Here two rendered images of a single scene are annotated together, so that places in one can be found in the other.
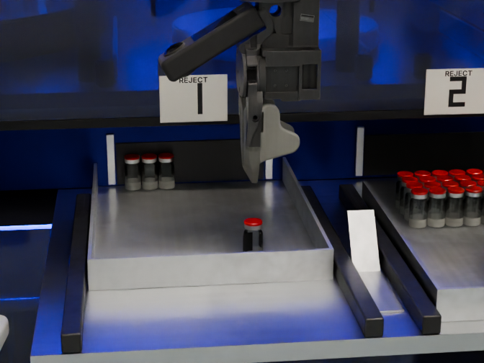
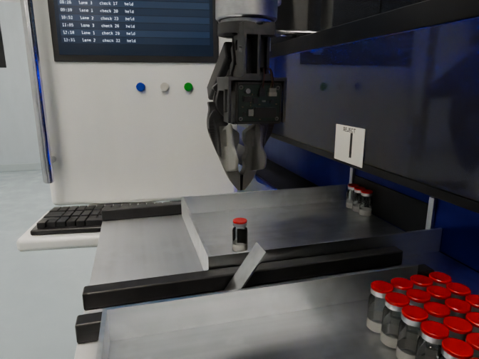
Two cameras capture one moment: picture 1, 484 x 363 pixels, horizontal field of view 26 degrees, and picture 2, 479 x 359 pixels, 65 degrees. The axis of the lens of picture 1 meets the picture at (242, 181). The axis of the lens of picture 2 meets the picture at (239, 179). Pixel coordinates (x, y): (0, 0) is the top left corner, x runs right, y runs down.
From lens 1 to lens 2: 1.15 m
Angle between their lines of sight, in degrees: 77
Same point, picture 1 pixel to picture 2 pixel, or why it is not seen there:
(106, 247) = (244, 211)
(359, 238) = (244, 268)
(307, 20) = (240, 50)
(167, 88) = (338, 133)
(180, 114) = (341, 154)
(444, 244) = (328, 349)
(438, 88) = not seen: outside the picture
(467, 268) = not seen: outside the picture
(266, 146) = (228, 159)
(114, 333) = (124, 225)
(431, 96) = not seen: outside the picture
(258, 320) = (131, 260)
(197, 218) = (310, 227)
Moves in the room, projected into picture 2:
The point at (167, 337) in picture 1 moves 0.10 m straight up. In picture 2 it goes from (114, 237) to (109, 176)
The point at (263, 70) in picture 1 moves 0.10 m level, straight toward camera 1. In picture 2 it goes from (217, 93) to (137, 94)
